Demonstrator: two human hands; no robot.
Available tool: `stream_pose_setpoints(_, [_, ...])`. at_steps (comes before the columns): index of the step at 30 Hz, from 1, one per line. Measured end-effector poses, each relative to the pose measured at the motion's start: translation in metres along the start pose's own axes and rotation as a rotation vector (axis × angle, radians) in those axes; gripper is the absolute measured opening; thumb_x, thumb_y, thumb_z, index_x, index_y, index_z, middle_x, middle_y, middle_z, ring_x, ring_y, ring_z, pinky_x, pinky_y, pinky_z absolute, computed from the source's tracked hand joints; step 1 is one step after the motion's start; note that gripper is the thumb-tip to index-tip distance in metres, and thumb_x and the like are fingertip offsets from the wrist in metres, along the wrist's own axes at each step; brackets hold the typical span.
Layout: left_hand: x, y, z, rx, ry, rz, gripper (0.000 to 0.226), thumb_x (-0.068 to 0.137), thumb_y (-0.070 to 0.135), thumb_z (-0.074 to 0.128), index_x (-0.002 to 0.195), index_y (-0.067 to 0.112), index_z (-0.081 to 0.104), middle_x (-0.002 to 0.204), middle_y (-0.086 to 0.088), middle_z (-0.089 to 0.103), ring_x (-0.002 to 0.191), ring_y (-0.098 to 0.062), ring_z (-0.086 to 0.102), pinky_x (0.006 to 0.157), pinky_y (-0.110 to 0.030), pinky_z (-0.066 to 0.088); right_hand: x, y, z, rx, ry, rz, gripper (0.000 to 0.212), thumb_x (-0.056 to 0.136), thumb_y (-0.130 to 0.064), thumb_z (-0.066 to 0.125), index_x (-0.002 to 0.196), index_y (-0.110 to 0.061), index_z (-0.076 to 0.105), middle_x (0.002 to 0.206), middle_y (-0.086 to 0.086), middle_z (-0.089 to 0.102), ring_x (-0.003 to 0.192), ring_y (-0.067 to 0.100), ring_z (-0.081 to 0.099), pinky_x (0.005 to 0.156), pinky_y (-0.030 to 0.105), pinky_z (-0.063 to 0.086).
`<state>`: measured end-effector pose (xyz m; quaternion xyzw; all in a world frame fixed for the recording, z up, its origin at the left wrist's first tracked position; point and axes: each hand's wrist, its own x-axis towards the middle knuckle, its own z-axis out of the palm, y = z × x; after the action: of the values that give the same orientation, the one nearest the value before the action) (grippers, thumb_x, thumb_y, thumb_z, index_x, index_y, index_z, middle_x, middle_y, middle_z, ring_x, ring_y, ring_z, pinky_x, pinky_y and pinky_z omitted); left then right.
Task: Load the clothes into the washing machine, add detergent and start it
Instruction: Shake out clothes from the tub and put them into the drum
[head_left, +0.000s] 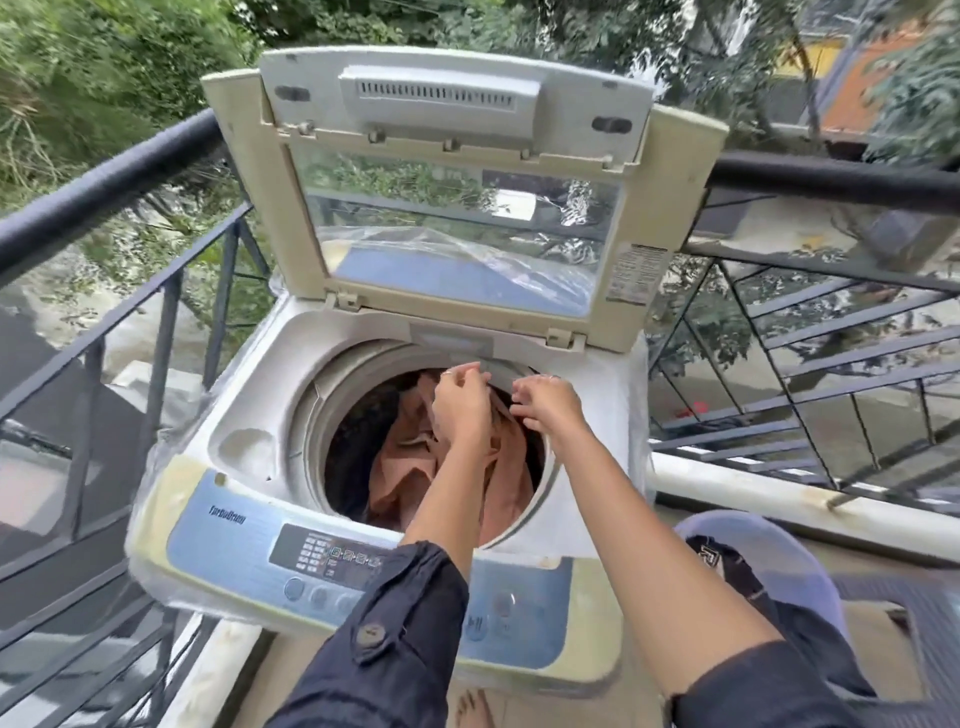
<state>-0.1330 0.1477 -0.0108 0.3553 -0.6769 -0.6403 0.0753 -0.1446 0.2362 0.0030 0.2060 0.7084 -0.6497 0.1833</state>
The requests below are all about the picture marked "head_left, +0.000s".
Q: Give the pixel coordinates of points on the person's right forearm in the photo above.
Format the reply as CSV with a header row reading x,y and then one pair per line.
x,y
660,562

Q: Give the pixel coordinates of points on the black metal balcony railing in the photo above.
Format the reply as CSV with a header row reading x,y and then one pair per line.
x,y
112,187

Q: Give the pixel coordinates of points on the person's left foot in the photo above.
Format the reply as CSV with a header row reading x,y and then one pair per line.
x,y
474,712

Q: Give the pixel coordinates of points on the person's left forearm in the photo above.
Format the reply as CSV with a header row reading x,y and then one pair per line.
x,y
446,502

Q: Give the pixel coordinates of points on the dark neighbouring roof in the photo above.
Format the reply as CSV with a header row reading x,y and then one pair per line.
x,y
45,420

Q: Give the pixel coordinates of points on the green trees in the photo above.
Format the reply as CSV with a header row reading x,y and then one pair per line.
x,y
112,60

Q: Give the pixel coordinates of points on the person's dark right sleeve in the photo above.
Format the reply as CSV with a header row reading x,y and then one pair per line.
x,y
757,690

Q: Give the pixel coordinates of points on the small red object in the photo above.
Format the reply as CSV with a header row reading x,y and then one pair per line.
x,y
694,409

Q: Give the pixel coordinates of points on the person's left hand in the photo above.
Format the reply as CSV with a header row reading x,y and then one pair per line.
x,y
461,409

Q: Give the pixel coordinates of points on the person's right hand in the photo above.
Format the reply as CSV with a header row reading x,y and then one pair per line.
x,y
547,409

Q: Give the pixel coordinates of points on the lavender plastic laundry basin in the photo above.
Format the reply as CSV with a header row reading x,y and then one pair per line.
x,y
787,555

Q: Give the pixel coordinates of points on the beige blue washing machine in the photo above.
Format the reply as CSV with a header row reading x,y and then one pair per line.
x,y
247,540

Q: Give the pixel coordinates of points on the orange yellow building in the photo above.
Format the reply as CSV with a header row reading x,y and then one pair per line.
x,y
862,97

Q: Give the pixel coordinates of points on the person's dark sleeve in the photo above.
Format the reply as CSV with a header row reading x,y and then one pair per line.
x,y
757,690
375,660

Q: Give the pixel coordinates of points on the dark woven plastic stool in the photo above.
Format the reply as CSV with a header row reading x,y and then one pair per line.
x,y
937,622

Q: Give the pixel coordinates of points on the rust brown garment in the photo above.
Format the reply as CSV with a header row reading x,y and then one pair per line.
x,y
420,465

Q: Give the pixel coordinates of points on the person's dark left sleeve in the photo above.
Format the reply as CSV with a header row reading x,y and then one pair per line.
x,y
375,660

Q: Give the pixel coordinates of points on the white concrete balcony ledge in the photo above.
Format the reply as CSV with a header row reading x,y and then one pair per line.
x,y
750,499

